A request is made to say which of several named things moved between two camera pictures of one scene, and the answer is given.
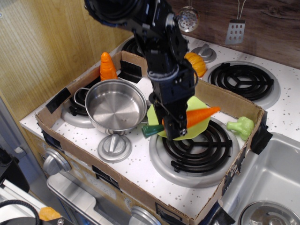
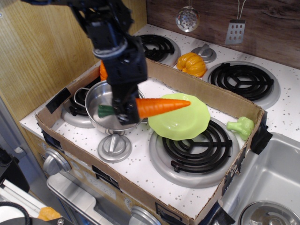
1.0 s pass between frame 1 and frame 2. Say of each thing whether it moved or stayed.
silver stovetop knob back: stayed
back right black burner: stayed
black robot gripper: moved
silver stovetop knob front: stayed
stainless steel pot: stayed
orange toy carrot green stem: moved
